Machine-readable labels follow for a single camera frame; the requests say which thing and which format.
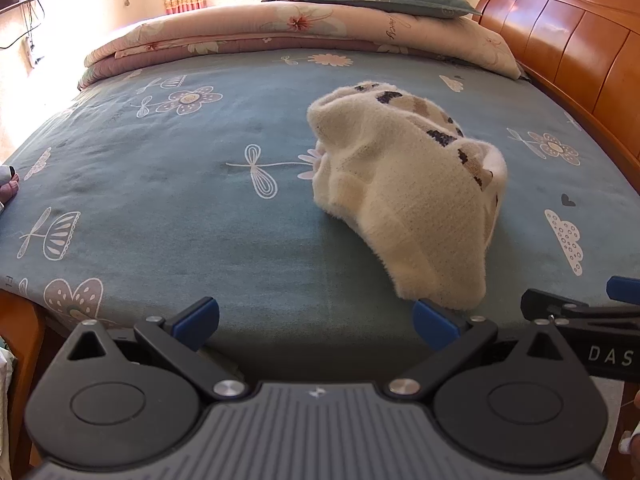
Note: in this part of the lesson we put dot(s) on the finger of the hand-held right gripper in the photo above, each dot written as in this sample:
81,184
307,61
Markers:
625,290
545,302

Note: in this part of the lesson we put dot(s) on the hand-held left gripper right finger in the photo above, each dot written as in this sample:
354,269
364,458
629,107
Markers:
434,324

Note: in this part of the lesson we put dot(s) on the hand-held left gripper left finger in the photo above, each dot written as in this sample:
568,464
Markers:
195,322

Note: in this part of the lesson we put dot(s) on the person's right hand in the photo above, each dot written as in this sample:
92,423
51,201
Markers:
636,440

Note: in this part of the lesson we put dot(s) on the white wall socket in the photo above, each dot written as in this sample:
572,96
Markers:
35,55

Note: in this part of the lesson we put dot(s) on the wooden headboard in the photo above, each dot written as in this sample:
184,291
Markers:
565,35

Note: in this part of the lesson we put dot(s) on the pink garment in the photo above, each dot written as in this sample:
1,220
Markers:
10,191

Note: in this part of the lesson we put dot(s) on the pink floral folded quilt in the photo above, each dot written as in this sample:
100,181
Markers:
225,30

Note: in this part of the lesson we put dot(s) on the cream fuzzy knit sweater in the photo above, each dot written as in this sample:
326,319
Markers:
400,200

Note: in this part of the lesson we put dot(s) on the wooden bed footboard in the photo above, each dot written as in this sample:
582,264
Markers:
22,360

